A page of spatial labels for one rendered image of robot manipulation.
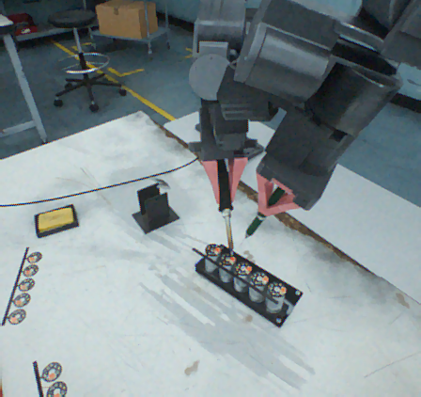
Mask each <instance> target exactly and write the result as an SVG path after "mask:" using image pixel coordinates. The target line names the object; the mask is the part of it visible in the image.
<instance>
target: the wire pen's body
mask: <svg viewBox="0 0 421 397"><path fill-rule="evenodd" d="M274 189H275V188H274ZM285 193H286V191H285V190H284V189H282V188H281V187H279V186H277V187H276V189H275V190H274V191H272V193H271V194H272V195H271V194H270V196H269V197H268V206H272V205H274V204H276V203H277V202H278V200H279V199H281V198H282V197H283V196H284V195H285ZM267 218H268V217H267V216H266V215H264V214H262V213H261V212H260V211H257V216H256V217H255V218H254V219H253V221H252V222H251V224H250V225H249V226H248V229H247V231H246V233H247V234H248V235H249V236H252V235H253V234H254V233H255V232H256V230H257V229H258V227H259V226H260V225H261V223H262V222H263V221H264V220H267Z"/></svg>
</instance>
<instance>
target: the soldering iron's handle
mask: <svg viewBox="0 0 421 397"><path fill-rule="evenodd" d="M215 160H216V161H217V174H218V186H219V208H218V211H219V212H220V213H221V212H222V211H223V210H224V209H230V212H231V211H233V206H232V204H231V198H230V192H229V187H228V186H229V183H228V175H227V167H226V160H225V159H215Z"/></svg>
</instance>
